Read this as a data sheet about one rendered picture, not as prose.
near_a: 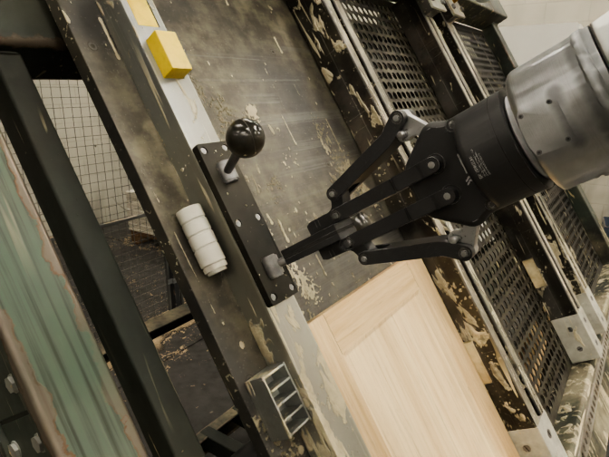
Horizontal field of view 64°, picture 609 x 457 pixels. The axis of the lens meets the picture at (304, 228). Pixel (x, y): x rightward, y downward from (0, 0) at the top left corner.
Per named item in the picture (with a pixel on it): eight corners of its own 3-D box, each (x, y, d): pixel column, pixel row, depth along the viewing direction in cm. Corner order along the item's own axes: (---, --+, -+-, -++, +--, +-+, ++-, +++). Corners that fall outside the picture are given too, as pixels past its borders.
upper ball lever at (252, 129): (217, 196, 56) (239, 155, 44) (203, 166, 56) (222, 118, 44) (246, 184, 58) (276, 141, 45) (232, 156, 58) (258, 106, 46)
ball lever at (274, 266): (266, 288, 54) (377, 235, 52) (251, 257, 54) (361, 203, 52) (274, 284, 57) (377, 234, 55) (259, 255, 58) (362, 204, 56)
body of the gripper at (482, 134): (488, 79, 30) (371, 150, 36) (550, 201, 30) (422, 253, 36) (515, 81, 36) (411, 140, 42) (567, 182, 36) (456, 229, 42)
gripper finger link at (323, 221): (352, 215, 42) (336, 184, 42) (311, 236, 45) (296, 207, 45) (361, 211, 43) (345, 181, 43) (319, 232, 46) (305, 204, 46)
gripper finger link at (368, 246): (368, 226, 43) (382, 256, 43) (326, 246, 46) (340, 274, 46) (359, 229, 42) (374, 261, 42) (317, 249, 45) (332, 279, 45)
